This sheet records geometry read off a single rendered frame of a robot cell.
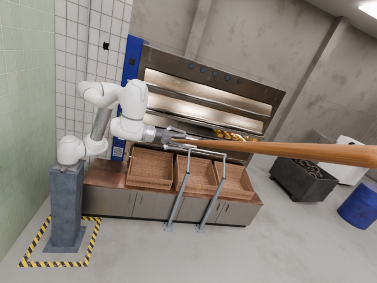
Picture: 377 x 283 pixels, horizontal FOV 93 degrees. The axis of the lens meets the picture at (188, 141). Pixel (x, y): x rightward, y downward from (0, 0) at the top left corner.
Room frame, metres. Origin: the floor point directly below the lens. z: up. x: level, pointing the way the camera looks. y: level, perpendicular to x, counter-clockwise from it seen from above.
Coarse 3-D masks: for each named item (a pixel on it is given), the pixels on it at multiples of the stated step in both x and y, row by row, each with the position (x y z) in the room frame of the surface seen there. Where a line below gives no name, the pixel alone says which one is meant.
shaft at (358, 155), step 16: (192, 144) 0.84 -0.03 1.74; (208, 144) 0.66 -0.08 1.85; (224, 144) 0.55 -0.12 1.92; (240, 144) 0.47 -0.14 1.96; (256, 144) 0.41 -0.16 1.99; (272, 144) 0.37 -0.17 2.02; (288, 144) 0.34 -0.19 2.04; (304, 144) 0.31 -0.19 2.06; (320, 144) 0.29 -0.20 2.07; (336, 144) 0.27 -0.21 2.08; (320, 160) 0.28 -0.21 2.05; (336, 160) 0.26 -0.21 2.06; (352, 160) 0.24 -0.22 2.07; (368, 160) 0.22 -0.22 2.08
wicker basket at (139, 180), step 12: (132, 156) 2.08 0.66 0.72; (156, 156) 2.18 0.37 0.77; (168, 156) 2.24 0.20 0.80; (132, 168) 1.99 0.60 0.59; (144, 168) 2.07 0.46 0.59; (168, 168) 2.19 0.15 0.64; (132, 180) 1.69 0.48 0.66; (144, 180) 1.73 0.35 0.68; (156, 180) 1.77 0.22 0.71; (168, 180) 1.81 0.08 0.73
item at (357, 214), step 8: (360, 184) 3.68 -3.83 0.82; (368, 184) 3.69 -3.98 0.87; (352, 192) 3.70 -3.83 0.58; (360, 192) 3.53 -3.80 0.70; (368, 192) 3.44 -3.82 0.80; (376, 192) 3.40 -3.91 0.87; (344, 200) 3.73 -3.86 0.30; (352, 200) 3.54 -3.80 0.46; (360, 200) 3.44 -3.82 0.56; (368, 200) 3.36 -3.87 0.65; (376, 200) 3.31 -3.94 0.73; (344, 208) 3.55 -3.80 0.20; (352, 208) 3.44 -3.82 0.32; (360, 208) 3.36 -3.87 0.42; (368, 208) 3.31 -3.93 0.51; (376, 208) 3.27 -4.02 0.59; (344, 216) 3.45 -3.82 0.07; (352, 216) 3.37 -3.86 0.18; (360, 216) 3.31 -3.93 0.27; (368, 216) 3.27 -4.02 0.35; (376, 216) 3.27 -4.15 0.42; (352, 224) 3.31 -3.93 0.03; (360, 224) 3.27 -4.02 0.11; (368, 224) 3.27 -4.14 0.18
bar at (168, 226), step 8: (168, 144) 1.89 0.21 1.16; (208, 152) 2.05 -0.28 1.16; (216, 152) 2.09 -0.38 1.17; (224, 160) 2.08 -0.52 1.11; (224, 168) 2.01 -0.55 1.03; (184, 176) 1.78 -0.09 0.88; (224, 176) 1.94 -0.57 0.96; (184, 184) 1.76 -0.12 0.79; (216, 192) 1.91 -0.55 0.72; (176, 200) 1.76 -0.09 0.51; (176, 208) 1.76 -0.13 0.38; (208, 208) 1.91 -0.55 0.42; (168, 224) 1.76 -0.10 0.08; (200, 224) 1.92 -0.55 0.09; (200, 232) 1.86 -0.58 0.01
